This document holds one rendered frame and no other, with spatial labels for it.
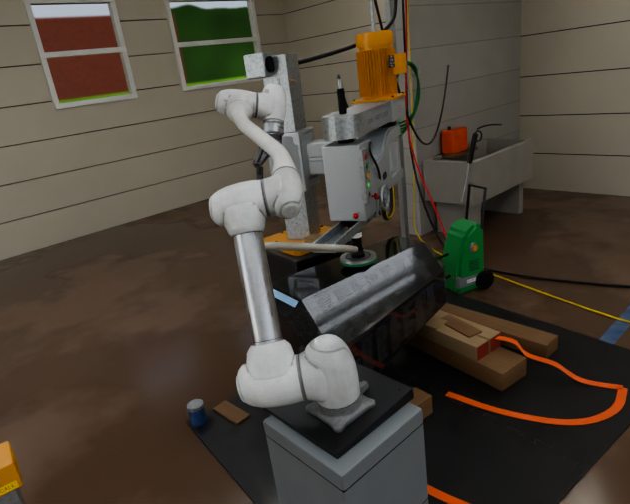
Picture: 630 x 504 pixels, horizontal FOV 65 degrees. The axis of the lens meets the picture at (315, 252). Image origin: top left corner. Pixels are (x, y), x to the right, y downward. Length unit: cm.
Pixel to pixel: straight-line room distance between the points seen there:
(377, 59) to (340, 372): 214
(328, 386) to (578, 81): 604
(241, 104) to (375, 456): 138
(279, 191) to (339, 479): 92
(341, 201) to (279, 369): 133
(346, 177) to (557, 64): 493
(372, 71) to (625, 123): 435
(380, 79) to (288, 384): 213
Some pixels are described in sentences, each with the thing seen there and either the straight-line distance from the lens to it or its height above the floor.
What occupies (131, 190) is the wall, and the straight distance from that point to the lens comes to 867.
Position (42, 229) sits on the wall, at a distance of 831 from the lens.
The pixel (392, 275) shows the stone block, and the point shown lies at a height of 75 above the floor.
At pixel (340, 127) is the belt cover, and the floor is 164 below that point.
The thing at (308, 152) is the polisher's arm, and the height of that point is 141.
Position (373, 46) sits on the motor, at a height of 202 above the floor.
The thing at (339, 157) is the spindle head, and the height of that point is 148.
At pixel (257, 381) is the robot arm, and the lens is 166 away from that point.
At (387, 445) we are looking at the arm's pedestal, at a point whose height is 77.
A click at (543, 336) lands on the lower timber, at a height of 12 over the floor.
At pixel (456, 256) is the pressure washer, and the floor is 34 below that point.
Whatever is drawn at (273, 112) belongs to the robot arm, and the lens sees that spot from 213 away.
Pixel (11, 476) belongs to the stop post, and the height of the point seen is 104.
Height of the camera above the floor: 193
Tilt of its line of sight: 20 degrees down
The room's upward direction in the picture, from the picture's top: 8 degrees counter-clockwise
